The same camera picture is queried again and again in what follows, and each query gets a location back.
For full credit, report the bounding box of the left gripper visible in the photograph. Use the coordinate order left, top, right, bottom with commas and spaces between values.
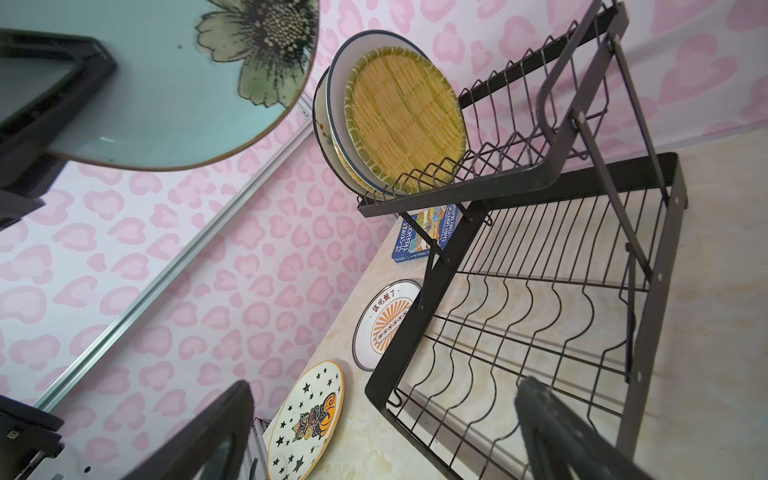
1, 28, 117, 230

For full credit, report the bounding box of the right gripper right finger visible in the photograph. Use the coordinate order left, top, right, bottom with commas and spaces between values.
514, 377, 649, 480

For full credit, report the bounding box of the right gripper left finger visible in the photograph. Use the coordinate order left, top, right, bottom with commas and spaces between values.
126, 380, 254, 480

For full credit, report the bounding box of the mint green flower plate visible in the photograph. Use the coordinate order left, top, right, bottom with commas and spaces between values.
1, 1, 320, 171

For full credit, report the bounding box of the white plate green rim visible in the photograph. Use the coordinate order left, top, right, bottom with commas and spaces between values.
326, 29, 431, 197

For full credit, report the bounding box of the yellow green woven plate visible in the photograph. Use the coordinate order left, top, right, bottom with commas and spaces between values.
344, 46, 467, 196

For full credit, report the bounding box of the orange woven bamboo plate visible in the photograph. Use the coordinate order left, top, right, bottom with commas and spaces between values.
333, 143, 370, 192

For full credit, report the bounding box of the cream floral plate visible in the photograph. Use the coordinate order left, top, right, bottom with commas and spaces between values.
312, 69, 373, 198

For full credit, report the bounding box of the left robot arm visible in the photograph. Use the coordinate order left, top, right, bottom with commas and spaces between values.
1, 28, 117, 479

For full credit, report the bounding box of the star pattern cartoon plate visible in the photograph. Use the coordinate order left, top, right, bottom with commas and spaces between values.
266, 361, 345, 480

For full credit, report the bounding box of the white plate orange sunburst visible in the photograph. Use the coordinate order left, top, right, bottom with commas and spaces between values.
352, 279, 421, 372

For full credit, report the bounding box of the blue treehouse book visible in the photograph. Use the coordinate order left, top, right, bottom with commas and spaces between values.
391, 205, 459, 263

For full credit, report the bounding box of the black wire dish rack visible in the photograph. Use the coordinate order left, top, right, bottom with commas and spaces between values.
359, 1, 688, 479

